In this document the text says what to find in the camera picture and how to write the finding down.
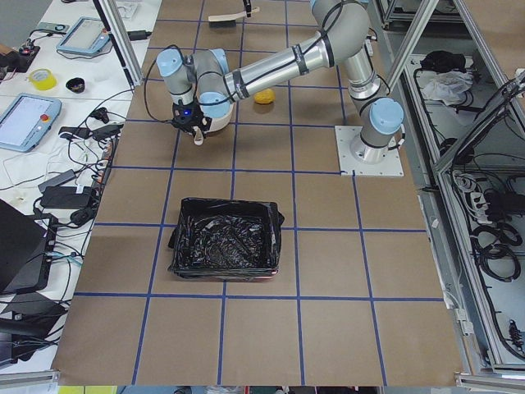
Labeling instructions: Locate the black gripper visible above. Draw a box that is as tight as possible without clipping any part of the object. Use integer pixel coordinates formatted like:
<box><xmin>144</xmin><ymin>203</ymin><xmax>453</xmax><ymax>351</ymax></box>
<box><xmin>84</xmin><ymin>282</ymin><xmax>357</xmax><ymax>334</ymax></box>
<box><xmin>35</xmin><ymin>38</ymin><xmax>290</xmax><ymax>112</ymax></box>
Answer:
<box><xmin>171</xmin><ymin>0</ymin><xmax>252</xmax><ymax>141</ymax></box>

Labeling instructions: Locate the beige plastic dustpan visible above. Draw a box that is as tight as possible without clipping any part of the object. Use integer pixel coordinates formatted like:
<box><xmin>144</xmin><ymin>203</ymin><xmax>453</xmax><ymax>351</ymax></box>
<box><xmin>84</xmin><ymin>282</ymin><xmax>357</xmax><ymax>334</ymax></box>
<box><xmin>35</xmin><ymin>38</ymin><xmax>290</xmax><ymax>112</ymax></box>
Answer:
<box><xmin>193</xmin><ymin>110</ymin><xmax>233</xmax><ymax>146</ymax></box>

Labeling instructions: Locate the beige hand brush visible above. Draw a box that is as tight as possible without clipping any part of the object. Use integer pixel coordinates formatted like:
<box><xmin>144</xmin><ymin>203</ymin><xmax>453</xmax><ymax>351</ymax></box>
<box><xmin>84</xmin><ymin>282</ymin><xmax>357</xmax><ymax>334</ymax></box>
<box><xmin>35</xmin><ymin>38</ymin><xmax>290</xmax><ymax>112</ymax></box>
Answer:
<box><xmin>208</xmin><ymin>7</ymin><xmax>260</xmax><ymax>28</ymax></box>

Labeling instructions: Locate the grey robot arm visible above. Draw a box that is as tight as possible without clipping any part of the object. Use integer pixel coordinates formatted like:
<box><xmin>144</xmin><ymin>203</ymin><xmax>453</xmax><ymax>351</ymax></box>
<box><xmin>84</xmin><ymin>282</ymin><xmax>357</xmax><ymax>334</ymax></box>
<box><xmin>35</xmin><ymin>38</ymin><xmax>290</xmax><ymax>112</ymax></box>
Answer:
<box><xmin>156</xmin><ymin>1</ymin><xmax>404</xmax><ymax>157</ymax></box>

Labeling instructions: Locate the black lined trash bin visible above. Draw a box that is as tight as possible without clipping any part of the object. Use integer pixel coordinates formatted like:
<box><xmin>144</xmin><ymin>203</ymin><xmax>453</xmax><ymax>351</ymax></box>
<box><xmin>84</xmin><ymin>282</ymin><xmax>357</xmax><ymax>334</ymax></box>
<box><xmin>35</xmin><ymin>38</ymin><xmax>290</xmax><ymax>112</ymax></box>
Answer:
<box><xmin>168</xmin><ymin>197</ymin><xmax>285</xmax><ymax>281</ymax></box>

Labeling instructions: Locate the yellow potato toy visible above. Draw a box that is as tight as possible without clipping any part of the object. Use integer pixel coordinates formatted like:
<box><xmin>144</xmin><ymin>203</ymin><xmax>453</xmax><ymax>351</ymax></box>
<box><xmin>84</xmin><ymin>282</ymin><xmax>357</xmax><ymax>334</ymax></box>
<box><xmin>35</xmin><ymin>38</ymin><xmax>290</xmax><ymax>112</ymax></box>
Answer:
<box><xmin>253</xmin><ymin>89</ymin><xmax>276</xmax><ymax>105</ymax></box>

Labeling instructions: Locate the upper teach pendant tablet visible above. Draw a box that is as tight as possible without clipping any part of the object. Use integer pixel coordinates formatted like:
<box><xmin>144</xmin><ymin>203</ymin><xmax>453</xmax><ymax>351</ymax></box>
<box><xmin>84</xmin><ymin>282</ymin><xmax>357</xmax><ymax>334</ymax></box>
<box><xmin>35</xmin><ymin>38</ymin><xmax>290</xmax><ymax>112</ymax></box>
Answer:
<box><xmin>56</xmin><ymin>16</ymin><xmax>110</xmax><ymax>57</ymax></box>

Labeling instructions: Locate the teach pendant tablet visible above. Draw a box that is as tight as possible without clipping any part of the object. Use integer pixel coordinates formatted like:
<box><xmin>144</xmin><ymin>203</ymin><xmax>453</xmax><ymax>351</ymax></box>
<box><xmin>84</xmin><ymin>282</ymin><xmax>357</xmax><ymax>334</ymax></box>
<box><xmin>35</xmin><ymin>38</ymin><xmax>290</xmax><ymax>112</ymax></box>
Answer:
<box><xmin>56</xmin><ymin>16</ymin><xmax>110</xmax><ymax>57</ymax></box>
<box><xmin>1</xmin><ymin>93</ymin><xmax>62</xmax><ymax>153</ymax></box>

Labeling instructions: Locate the yellow tape roll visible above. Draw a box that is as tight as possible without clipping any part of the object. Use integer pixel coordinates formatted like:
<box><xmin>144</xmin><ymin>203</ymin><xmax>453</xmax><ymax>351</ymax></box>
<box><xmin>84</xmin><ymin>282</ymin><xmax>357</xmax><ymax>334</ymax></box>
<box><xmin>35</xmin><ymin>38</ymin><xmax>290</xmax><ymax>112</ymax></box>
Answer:
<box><xmin>29</xmin><ymin>68</ymin><xmax>57</xmax><ymax>91</ymax></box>

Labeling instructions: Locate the black power adapter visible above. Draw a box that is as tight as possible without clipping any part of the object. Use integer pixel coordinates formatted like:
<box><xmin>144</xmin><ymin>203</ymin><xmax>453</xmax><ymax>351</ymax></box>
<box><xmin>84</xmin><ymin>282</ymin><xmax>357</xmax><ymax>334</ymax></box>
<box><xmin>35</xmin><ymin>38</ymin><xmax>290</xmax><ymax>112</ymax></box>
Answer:
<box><xmin>40</xmin><ymin>186</ymin><xmax>95</xmax><ymax>209</ymax></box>

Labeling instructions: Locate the lower teach pendant tablet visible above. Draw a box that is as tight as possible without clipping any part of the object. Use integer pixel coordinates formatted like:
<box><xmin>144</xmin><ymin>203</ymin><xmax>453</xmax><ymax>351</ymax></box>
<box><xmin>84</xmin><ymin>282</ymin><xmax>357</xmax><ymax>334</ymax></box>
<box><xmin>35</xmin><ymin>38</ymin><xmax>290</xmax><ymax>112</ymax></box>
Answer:
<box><xmin>1</xmin><ymin>93</ymin><xmax>62</xmax><ymax>153</ymax></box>

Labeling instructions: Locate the white crumpled cloth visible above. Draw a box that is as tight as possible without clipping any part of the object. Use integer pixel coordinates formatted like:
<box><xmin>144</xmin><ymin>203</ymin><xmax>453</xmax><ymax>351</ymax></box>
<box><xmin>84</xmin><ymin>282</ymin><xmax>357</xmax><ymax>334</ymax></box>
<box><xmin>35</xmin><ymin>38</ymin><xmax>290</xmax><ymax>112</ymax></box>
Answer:
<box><xmin>422</xmin><ymin>71</ymin><xmax>474</xmax><ymax>106</ymax></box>

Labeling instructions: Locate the black laptop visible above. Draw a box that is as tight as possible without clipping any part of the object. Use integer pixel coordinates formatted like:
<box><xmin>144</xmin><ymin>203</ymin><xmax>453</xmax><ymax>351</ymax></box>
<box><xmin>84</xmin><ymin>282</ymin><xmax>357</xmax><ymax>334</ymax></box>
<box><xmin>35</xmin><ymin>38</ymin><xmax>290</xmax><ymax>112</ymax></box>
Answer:
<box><xmin>1</xmin><ymin>201</ymin><xmax>57</xmax><ymax>296</ymax></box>

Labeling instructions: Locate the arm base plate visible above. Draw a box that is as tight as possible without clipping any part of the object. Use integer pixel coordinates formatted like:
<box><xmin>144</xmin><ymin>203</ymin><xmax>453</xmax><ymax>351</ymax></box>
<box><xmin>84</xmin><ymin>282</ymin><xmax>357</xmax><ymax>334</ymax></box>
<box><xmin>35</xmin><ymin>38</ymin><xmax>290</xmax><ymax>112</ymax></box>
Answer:
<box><xmin>335</xmin><ymin>126</ymin><xmax>404</xmax><ymax>177</ymax></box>

